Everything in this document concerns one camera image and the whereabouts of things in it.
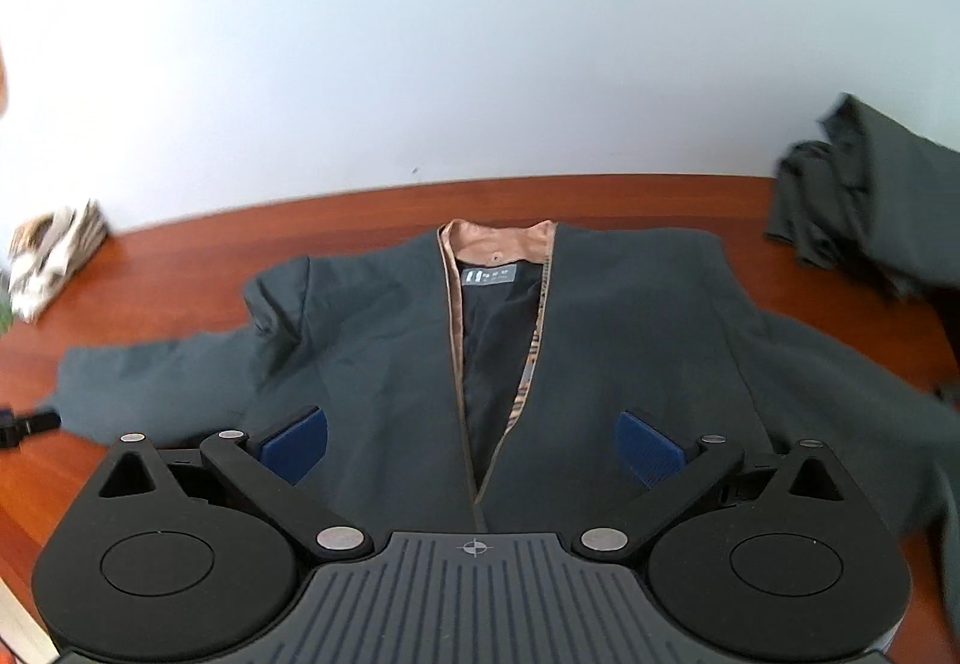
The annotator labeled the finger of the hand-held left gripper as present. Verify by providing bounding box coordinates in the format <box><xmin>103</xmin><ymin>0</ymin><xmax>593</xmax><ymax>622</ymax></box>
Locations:
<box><xmin>0</xmin><ymin>405</ymin><xmax>62</xmax><ymax>453</ymax></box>

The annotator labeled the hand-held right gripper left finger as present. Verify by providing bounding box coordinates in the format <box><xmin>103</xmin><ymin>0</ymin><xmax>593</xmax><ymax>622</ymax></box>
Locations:
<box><xmin>96</xmin><ymin>405</ymin><xmax>374</xmax><ymax>558</ymax></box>

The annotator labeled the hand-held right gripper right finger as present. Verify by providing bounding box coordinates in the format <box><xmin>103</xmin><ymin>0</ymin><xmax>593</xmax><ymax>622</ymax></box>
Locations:
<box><xmin>570</xmin><ymin>409</ymin><xmax>854</xmax><ymax>564</ymax></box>

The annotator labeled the dark grey jacket tan lining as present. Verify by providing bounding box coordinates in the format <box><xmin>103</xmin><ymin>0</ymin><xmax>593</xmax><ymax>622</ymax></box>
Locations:
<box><xmin>56</xmin><ymin>219</ymin><xmax>960</xmax><ymax>537</ymax></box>

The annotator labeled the white and brown patterned cloth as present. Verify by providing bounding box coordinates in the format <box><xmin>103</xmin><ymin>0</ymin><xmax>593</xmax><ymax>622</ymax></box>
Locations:
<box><xmin>6</xmin><ymin>199</ymin><xmax>112</xmax><ymax>324</ymax></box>

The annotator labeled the light wooden strip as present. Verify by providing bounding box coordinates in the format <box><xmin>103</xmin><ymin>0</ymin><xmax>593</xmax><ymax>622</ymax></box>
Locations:
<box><xmin>0</xmin><ymin>578</ymin><xmax>61</xmax><ymax>664</ymax></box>

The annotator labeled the crumpled dark grey cloth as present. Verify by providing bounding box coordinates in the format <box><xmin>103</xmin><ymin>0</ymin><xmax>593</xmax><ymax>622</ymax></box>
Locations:
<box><xmin>763</xmin><ymin>92</ymin><xmax>960</xmax><ymax>301</ymax></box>

